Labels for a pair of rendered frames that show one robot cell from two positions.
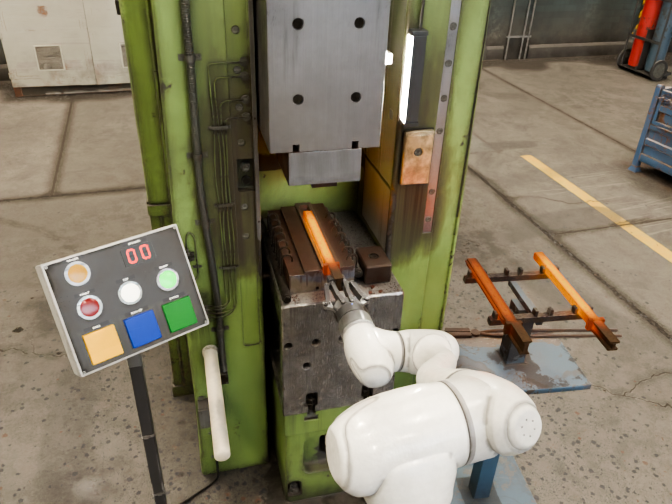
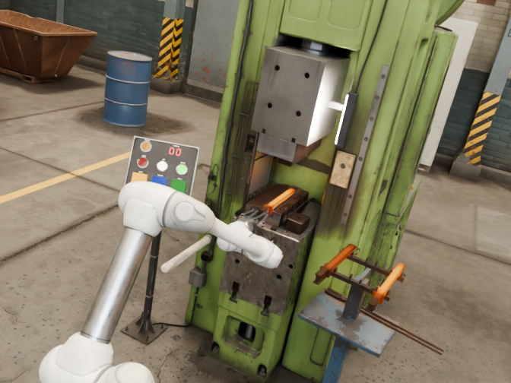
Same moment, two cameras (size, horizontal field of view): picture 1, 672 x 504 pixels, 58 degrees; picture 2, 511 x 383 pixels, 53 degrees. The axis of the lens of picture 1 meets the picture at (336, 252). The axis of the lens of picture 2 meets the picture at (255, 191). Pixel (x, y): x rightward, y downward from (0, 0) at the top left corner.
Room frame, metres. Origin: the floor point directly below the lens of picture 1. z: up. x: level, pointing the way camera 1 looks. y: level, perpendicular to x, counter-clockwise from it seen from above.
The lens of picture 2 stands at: (-0.46, -1.36, 2.02)
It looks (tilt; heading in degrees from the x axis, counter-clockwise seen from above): 21 degrees down; 37
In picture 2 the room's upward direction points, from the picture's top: 11 degrees clockwise
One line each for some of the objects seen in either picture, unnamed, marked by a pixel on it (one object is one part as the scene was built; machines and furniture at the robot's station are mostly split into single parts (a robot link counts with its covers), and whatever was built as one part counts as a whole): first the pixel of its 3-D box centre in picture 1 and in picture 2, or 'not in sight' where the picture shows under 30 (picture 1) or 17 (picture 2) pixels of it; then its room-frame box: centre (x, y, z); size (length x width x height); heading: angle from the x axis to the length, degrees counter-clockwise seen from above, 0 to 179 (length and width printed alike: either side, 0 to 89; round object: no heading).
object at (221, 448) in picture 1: (215, 399); (187, 253); (1.32, 0.35, 0.62); 0.44 x 0.05 x 0.05; 15
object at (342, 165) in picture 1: (308, 139); (291, 139); (1.70, 0.09, 1.32); 0.42 x 0.20 x 0.10; 15
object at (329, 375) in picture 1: (321, 305); (277, 247); (1.73, 0.04, 0.69); 0.56 x 0.38 x 0.45; 15
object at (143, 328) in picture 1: (142, 328); (158, 184); (1.17, 0.47, 1.01); 0.07 x 0.05 x 0.07; 130
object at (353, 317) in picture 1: (356, 328); (242, 228); (1.24, -0.06, 0.99); 0.09 x 0.06 x 0.09; 105
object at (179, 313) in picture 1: (179, 314); (178, 187); (1.24, 0.40, 1.01); 0.07 x 0.05 x 0.07; 130
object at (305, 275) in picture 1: (307, 243); (277, 202); (1.70, 0.09, 0.96); 0.42 x 0.20 x 0.09; 15
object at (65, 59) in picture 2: not in sight; (23, 48); (3.68, 6.85, 0.42); 1.89 x 1.20 x 0.85; 108
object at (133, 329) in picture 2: not in sight; (144, 323); (1.27, 0.56, 0.05); 0.22 x 0.22 x 0.09; 15
